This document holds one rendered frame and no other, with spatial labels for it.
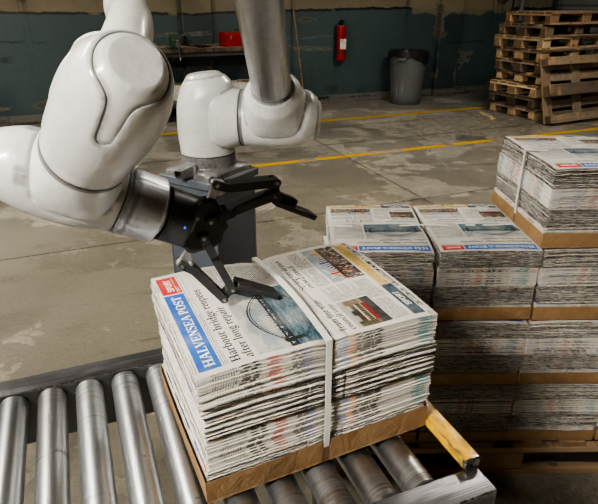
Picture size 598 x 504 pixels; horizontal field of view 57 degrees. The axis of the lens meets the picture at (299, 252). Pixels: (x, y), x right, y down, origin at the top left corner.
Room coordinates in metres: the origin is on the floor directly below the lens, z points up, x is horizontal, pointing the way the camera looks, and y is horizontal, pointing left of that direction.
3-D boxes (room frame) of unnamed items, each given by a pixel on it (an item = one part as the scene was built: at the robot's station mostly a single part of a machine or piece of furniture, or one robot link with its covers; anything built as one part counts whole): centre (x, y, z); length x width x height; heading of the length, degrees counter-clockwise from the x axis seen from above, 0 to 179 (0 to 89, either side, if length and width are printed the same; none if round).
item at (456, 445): (0.82, -0.19, 0.81); 0.43 x 0.03 x 0.02; 22
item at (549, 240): (1.55, -0.79, 0.86); 0.38 x 0.29 x 0.04; 2
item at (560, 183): (1.55, -0.79, 0.95); 0.38 x 0.29 x 0.23; 2
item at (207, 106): (1.54, 0.25, 1.17); 0.18 x 0.16 x 0.22; 86
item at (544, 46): (7.82, -3.41, 0.65); 1.33 x 0.94 x 1.30; 116
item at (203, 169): (1.53, 0.27, 1.03); 0.22 x 0.18 x 0.06; 148
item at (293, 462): (0.71, 0.12, 0.83); 0.29 x 0.16 x 0.04; 25
